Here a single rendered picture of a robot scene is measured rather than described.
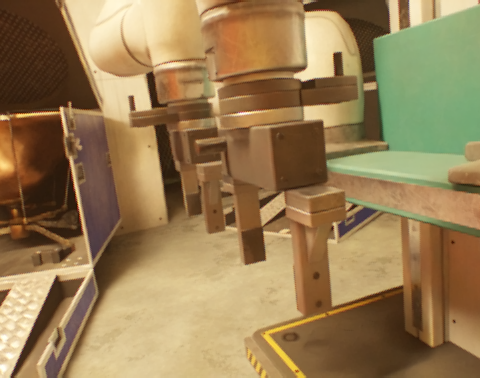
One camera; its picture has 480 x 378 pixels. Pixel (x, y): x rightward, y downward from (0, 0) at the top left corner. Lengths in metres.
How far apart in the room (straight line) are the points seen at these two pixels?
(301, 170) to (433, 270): 0.59
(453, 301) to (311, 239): 0.63
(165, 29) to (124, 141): 2.74
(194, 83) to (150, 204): 2.84
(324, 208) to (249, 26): 0.15
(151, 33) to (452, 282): 0.71
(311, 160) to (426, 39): 0.46
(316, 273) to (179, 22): 0.40
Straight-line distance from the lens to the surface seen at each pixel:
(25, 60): 2.88
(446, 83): 0.71
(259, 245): 0.45
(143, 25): 0.63
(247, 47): 0.33
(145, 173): 3.37
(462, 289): 0.89
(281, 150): 0.30
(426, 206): 0.53
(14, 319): 1.97
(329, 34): 0.78
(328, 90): 0.37
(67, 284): 2.21
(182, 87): 0.60
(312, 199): 0.28
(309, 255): 0.32
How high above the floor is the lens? 0.82
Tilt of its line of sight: 10 degrees down
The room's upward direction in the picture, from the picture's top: 7 degrees counter-clockwise
